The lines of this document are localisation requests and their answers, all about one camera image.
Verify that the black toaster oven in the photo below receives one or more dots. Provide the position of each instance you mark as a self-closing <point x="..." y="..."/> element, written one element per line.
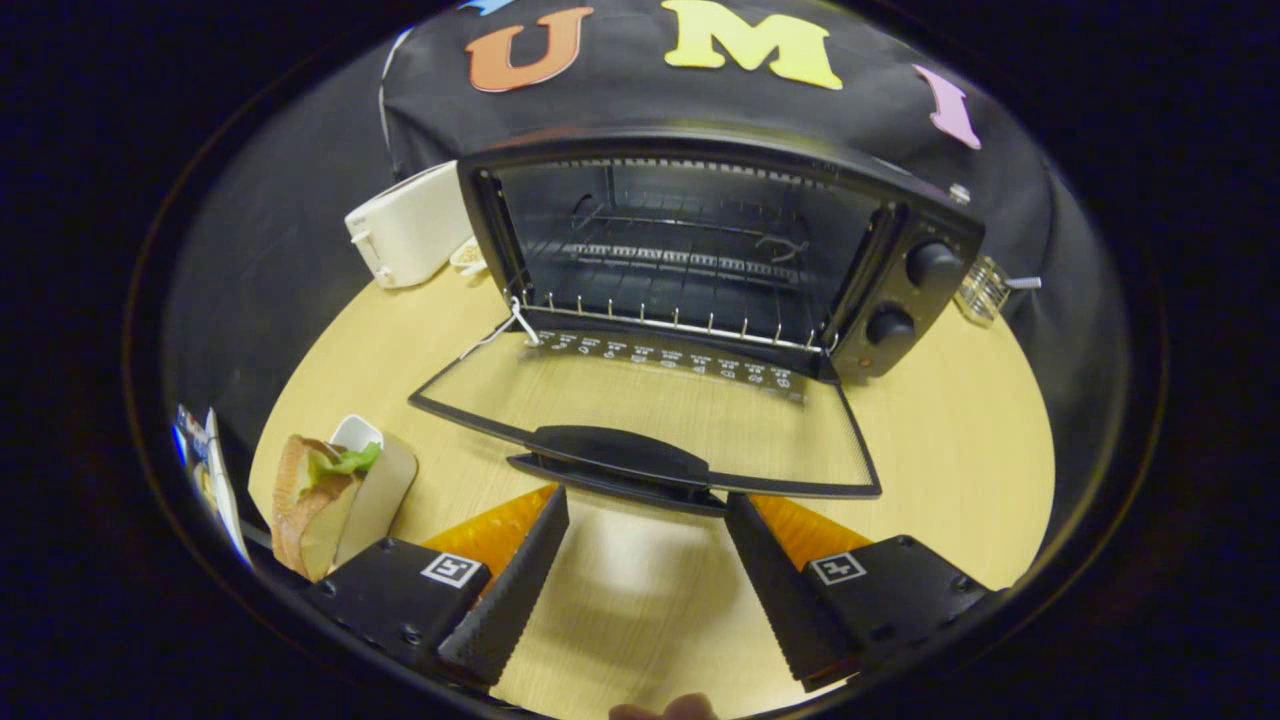
<point x="935" y="265"/>

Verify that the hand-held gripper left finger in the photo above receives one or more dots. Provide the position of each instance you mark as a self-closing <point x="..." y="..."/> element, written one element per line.
<point x="515" y="590"/>

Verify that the white pop-up toaster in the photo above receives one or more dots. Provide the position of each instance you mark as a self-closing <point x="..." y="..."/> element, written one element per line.
<point x="410" y="225"/>

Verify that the lettuce toast sandwich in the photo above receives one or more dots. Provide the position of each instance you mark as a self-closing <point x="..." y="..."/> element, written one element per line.
<point x="295" y="500"/>

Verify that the printed paper sheets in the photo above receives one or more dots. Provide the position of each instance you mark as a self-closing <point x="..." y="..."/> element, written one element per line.
<point x="215" y="470"/>

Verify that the metal utensil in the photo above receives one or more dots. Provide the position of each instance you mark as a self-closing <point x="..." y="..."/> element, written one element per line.
<point x="1025" y="283"/>

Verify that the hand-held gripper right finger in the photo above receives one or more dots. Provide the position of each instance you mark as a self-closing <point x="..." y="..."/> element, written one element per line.
<point x="775" y="590"/>

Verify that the white divided seasoning dish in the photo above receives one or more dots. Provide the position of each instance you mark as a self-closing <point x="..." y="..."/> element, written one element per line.
<point x="467" y="255"/>

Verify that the white rectangular plate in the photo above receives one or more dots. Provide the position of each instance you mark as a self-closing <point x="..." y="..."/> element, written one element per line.
<point x="385" y="490"/>

